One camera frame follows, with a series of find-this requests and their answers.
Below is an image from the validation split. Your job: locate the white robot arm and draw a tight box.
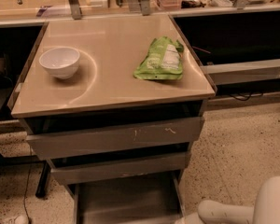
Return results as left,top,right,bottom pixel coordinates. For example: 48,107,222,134
175,176,280,224

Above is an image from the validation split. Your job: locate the black floor cable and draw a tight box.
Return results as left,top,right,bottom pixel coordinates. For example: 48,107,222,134
22,163,33,224

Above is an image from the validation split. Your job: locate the grey top drawer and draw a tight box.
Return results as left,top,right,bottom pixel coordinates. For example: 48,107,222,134
27,117,204,160

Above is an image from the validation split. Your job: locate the green snack bag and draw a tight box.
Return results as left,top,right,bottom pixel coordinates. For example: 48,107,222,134
133,36,184,80

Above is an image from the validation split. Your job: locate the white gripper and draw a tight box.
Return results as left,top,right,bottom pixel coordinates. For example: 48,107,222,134
174,213,204,224

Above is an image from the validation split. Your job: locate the grey drawer cabinet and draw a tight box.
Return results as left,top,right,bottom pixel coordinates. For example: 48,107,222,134
7,14,217,224

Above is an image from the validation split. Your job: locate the grey middle drawer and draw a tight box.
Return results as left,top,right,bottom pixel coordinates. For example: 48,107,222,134
51,151,190,185

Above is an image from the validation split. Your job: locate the grey bottom drawer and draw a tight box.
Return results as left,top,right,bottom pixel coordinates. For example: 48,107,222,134
73,172,185,224

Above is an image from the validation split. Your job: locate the black table leg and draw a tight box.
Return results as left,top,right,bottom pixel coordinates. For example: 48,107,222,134
35,162,50,199

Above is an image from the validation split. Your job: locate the grey drawer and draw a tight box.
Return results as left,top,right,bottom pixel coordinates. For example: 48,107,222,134
73,172,185,224
51,151,190,185
27,117,204,160

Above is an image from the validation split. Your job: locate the white sneaker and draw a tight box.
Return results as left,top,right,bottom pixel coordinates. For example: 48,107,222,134
3,215,29,224

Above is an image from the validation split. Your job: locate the white ceramic bowl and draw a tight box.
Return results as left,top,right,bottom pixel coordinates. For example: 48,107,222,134
39,47,80,79

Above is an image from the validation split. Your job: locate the grey side bench rail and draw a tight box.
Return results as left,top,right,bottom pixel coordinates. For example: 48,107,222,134
201,59,280,85

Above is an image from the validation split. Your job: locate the grey metal shelf bracket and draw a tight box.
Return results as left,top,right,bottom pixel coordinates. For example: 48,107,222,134
68,0,82,20

